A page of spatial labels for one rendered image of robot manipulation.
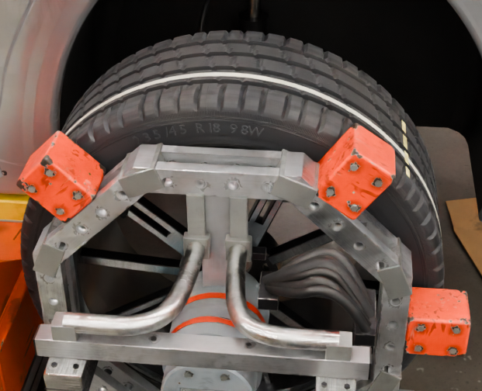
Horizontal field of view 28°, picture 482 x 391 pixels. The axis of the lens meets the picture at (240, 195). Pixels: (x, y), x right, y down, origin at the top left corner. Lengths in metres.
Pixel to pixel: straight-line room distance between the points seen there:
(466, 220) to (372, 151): 1.84
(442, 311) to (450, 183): 1.87
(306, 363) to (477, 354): 1.49
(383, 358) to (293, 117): 0.39
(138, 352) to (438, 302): 0.46
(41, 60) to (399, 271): 0.76
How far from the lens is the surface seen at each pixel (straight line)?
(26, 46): 1.75
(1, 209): 1.97
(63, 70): 1.76
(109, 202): 1.34
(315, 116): 1.33
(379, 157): 1.28
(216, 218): 1.33
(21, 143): 1.86
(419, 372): 2.60
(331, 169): 1.28
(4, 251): 1.91
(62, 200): 1.35
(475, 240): 3.04
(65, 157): 1.35
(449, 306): 1.45
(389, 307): 1.41
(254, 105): 1.32
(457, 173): 3.35
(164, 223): 1.48
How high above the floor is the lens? 1.83
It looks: 35 degrees down
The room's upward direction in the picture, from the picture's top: 1 degrees counter-clockwise
